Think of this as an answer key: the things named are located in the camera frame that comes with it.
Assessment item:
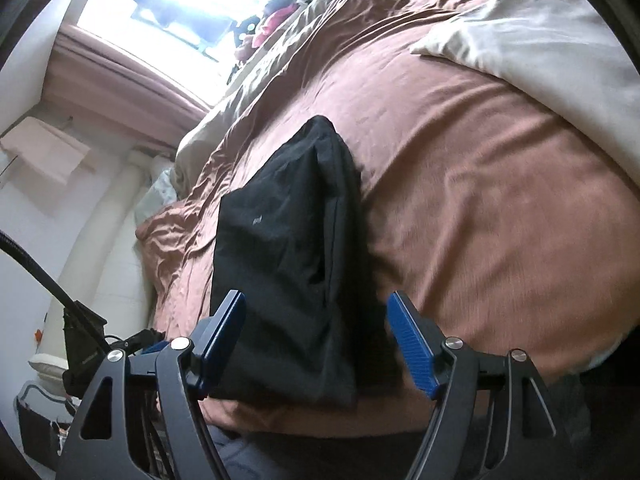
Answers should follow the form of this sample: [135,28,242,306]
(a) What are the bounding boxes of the dark storage basket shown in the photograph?
[15,382,76,461]

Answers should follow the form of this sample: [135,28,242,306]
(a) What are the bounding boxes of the black shirt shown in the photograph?
[210,115,371,408]

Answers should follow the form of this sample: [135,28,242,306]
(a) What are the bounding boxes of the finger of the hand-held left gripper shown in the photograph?
[141,329,173,357]

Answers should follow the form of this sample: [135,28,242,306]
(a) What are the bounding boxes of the person's grey pants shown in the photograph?
[207,422,431,480]

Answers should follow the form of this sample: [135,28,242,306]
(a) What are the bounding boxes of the cream long bolster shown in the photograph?
[47,147,173,346]

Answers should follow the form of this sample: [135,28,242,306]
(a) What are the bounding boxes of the beige bed sheet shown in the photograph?
[175,0,363,196]

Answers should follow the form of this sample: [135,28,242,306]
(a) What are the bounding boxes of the pink curtain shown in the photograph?
[42,25,208,156]

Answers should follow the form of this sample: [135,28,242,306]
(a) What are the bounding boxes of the cream pillow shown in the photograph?
[410,0,640,186]

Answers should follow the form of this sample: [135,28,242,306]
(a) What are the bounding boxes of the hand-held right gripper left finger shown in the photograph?
[56,289,247,480]

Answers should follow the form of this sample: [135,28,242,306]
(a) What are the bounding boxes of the white cloth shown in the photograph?
[134,170,178,231]

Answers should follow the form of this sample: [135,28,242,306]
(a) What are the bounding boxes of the pile of colourful clothes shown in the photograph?
[235,0,351,61]

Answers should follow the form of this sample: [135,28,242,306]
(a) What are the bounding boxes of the black cable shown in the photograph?
[0,232,111,351]

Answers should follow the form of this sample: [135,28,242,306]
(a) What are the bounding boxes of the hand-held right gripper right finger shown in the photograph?
[387,290,576,480]

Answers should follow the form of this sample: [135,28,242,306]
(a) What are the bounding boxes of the pink blanket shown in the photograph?
[135,0,640,436]

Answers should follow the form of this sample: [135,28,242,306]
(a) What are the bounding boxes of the window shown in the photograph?
[77,0,321,111]

